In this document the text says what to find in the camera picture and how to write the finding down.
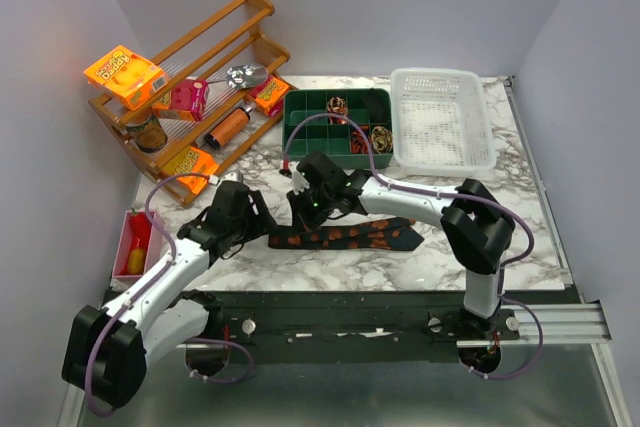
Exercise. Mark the red toy pepper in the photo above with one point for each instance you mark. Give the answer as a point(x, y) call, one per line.
point(140, 227)

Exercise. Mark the lower orange sponge box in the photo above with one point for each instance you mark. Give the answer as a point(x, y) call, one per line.
point(192, 160)

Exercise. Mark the rolled orange black tie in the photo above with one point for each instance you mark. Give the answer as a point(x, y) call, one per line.
point(360, 142)

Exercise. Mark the black cloth in tray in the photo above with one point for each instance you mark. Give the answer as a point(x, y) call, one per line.
point(376, 105)

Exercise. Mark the pink sponge box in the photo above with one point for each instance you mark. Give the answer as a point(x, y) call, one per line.
point(186, 102)

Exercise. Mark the rolled tie top compartment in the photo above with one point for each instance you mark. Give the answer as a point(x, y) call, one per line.
point(338, 108)

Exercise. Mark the white plastic basket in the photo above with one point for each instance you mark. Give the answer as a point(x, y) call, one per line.
point(440, 123)

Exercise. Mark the orange black bottle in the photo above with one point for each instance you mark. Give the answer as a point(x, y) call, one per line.
point(228, 128)

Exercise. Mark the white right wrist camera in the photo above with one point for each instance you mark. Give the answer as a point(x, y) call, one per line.
point(299, 182)

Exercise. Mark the yellow toy corn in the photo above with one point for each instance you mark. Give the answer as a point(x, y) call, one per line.
point(136, 261)

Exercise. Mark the wooden three-tier rack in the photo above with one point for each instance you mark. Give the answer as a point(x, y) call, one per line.
point(232, 36)

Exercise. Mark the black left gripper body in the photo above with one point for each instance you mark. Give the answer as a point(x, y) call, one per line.
point(252, 224)

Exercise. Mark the rolled beige patterned tie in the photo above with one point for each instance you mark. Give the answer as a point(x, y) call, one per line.
point(381, 140)

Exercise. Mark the food can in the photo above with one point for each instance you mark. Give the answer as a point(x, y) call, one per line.
point(147, 133)

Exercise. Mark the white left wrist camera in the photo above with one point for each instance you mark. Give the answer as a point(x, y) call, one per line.
point(233, 176)

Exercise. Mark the large orange sponge box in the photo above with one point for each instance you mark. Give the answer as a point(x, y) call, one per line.
point(126, 76)

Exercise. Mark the aluminium frame rail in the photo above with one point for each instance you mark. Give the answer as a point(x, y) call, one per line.
point(562, 324)

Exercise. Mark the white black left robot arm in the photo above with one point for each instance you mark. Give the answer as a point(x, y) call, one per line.
point(110, 349)

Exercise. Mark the dark orange-patterned necktie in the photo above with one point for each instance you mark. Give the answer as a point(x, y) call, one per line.
point(392, 234)

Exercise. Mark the small orange pink box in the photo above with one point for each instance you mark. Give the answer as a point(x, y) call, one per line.
point(268, 97)

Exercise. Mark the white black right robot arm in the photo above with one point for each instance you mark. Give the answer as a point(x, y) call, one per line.
point(478, 229)

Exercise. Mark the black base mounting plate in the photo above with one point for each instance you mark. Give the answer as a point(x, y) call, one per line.
point(350, 327)

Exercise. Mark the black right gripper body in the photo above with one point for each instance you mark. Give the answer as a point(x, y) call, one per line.
point(326, 191)

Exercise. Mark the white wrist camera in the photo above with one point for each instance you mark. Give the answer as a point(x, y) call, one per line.
point(299, 182)
point(233, 176)

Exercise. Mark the silver metal spoon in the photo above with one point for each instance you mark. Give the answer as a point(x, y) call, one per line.
point(243, 76)

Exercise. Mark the green compartment organizer tray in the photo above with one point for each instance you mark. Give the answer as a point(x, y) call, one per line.
point(306, 127)

